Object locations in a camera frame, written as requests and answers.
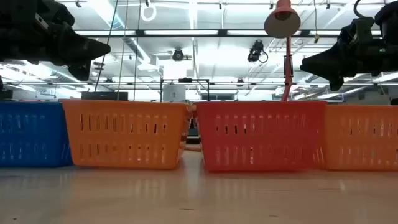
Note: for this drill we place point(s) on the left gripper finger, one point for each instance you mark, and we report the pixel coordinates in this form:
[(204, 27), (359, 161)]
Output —
[(81, 67), (81, 42)]

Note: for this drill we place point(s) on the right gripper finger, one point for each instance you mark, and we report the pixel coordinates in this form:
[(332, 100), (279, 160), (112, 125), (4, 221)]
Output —
[(335, 57), (335, 77)]

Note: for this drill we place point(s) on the orange plastic basket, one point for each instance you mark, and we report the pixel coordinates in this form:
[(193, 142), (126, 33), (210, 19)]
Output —
[(124, 107), (360, 112)]

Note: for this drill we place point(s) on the blue plastic basket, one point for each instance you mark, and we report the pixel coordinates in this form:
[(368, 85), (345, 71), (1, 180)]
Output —
[(31, 109)]

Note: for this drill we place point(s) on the red plastic basket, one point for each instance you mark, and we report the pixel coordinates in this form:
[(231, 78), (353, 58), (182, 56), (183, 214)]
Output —
[(261, 109)]

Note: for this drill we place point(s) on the flat black box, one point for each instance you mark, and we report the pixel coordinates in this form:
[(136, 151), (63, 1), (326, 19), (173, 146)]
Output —
[(104, 96)]

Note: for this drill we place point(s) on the red desk lamp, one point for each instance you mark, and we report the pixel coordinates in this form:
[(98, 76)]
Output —
[(281, 21)]

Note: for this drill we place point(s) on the black overhead rig beam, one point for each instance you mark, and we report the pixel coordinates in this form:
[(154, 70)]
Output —
[(222, 32)]

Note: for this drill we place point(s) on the round black overhead camera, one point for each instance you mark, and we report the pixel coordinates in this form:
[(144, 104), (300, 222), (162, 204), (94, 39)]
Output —
[(178, 54)]

